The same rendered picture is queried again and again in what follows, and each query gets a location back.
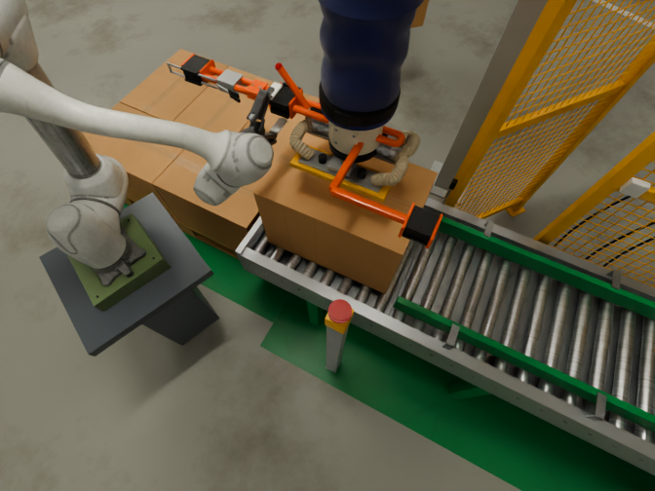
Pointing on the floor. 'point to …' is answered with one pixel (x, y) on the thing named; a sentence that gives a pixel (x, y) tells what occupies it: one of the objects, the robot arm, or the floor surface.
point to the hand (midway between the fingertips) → (280, 104)
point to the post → (336, 333)
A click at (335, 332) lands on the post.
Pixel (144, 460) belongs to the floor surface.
